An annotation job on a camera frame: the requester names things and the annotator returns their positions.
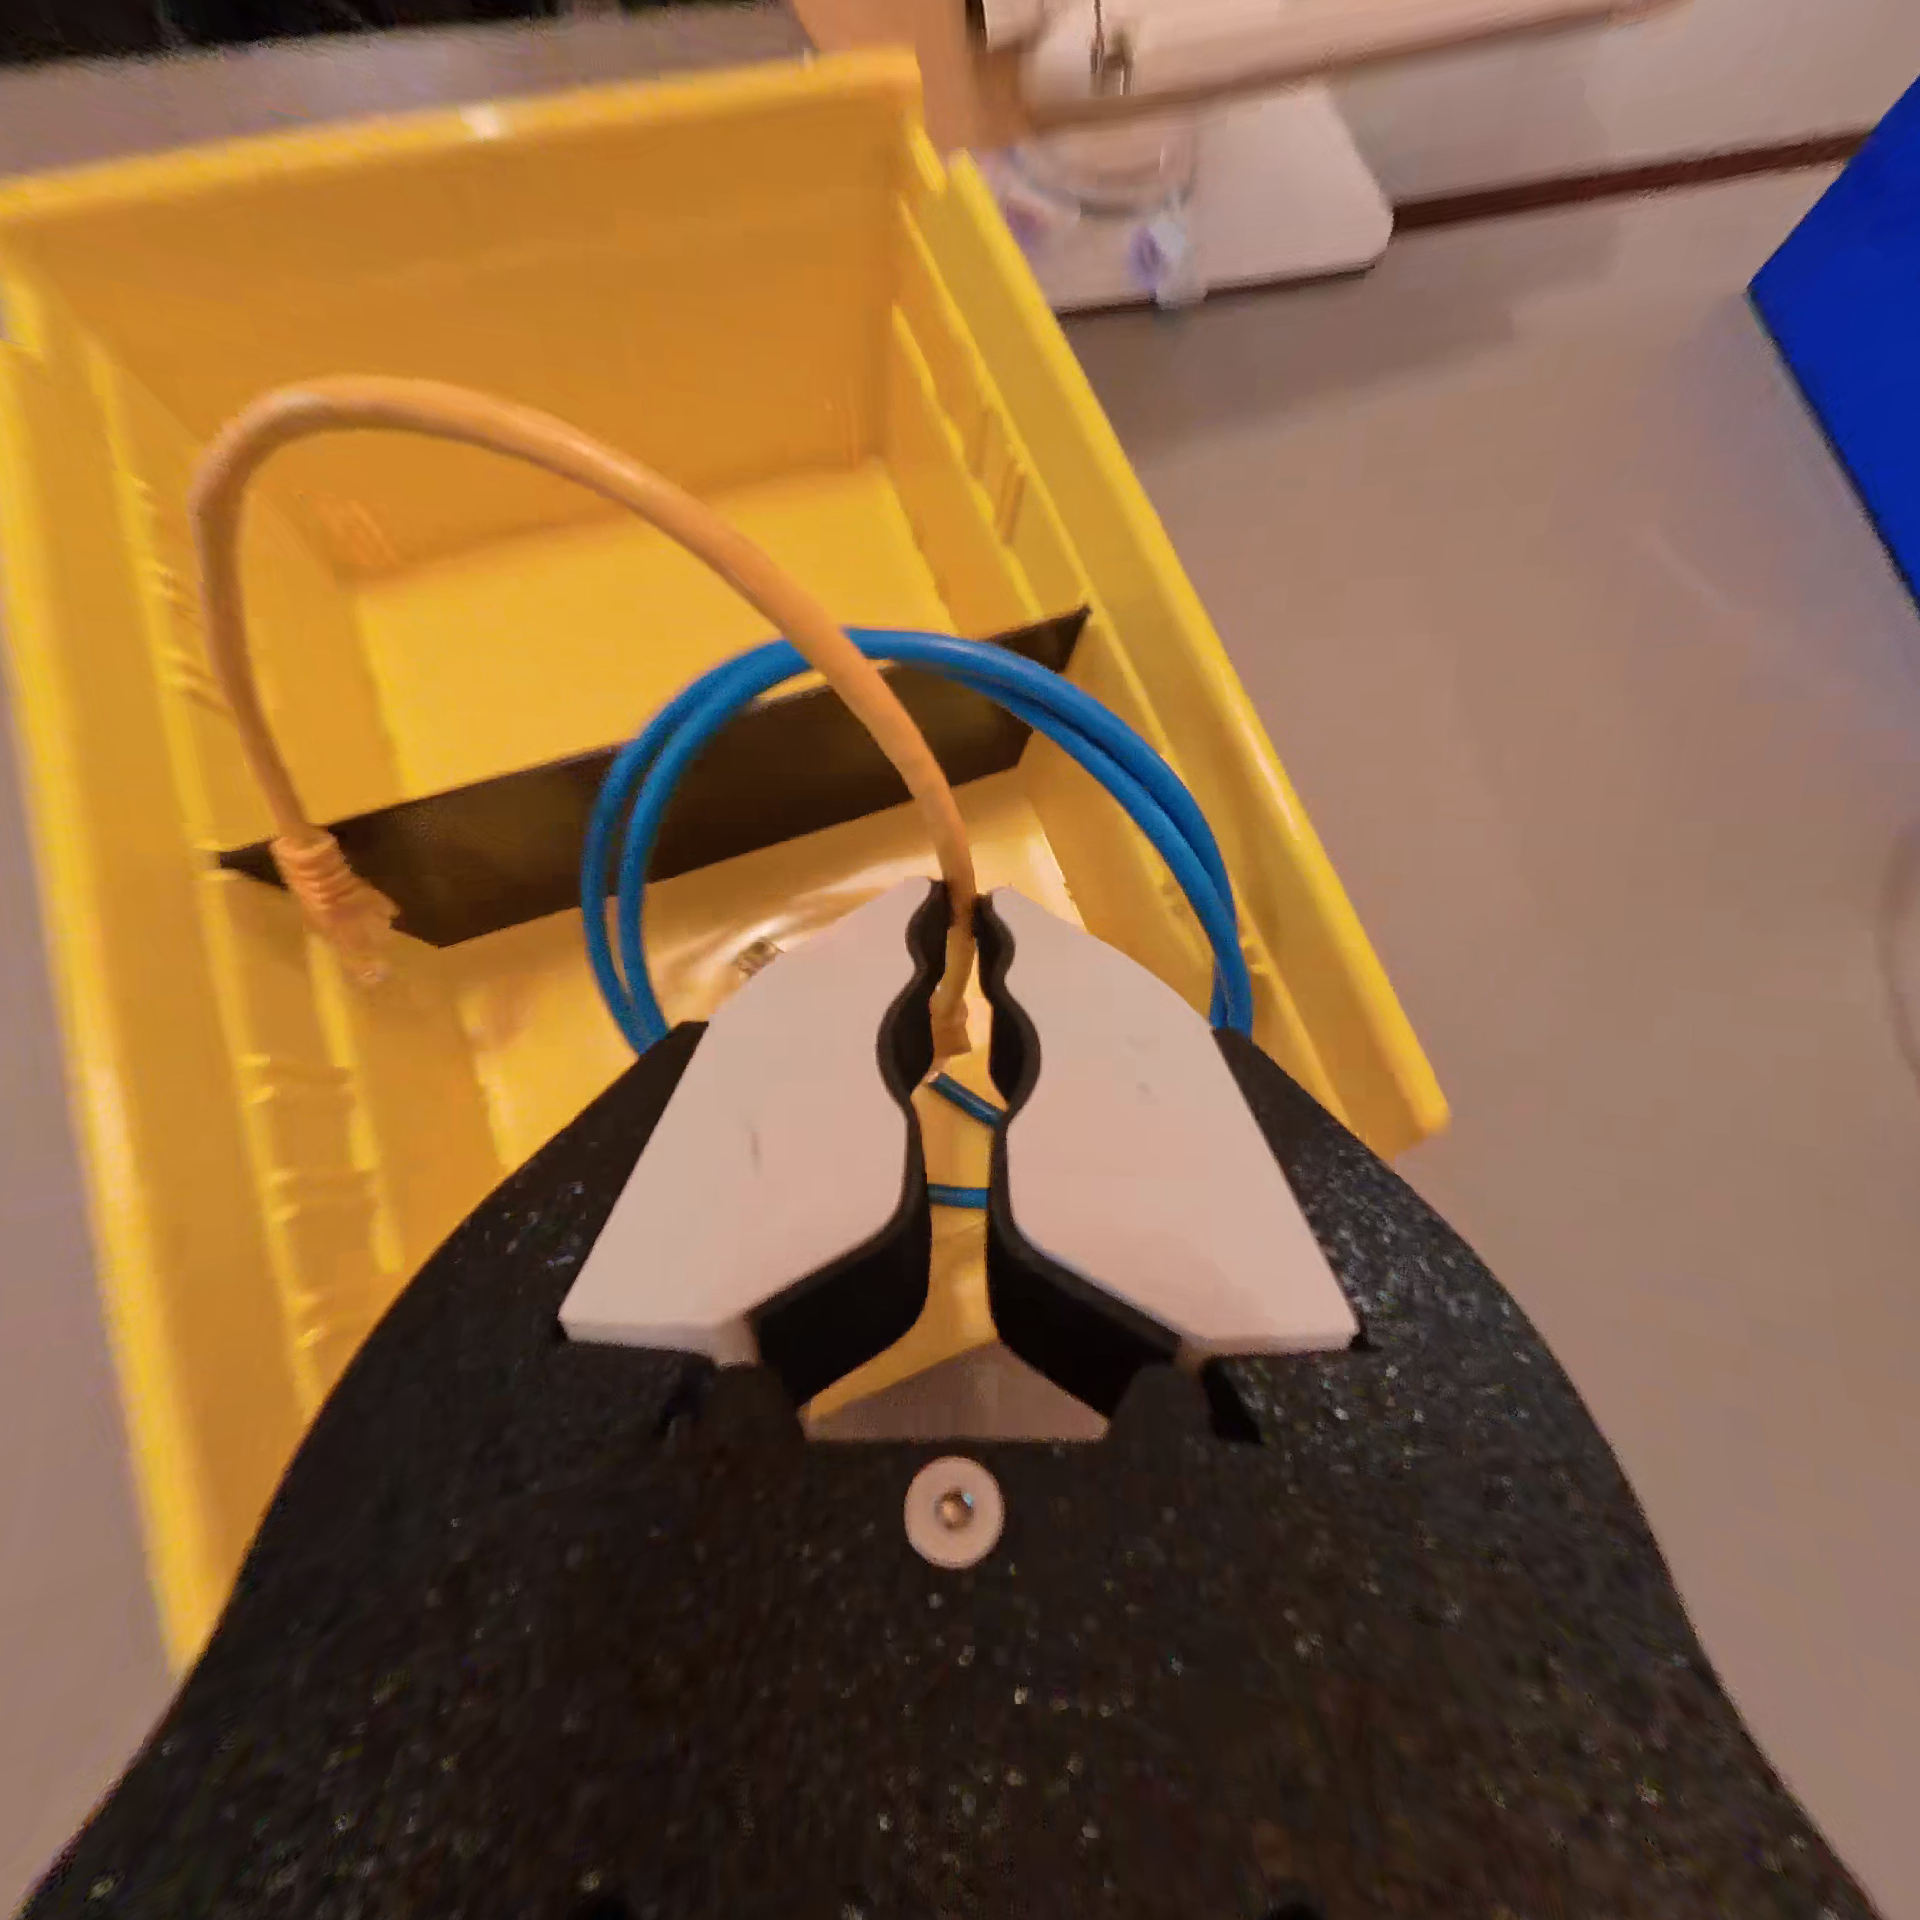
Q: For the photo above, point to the yellow plastic bin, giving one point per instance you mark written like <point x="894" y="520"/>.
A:
<point x="600" y="376"/>

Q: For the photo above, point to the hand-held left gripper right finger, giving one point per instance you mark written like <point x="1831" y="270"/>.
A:
<point x="1155" y="1171"/>

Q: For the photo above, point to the black bin divider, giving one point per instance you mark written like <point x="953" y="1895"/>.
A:
<point x="675" y="825"/>

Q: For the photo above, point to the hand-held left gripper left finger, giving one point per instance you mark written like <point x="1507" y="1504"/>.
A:
<point x="765" y="1155"/>

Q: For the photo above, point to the blue plastic bin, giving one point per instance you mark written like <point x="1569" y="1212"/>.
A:
<point x="1854" y="329"/>

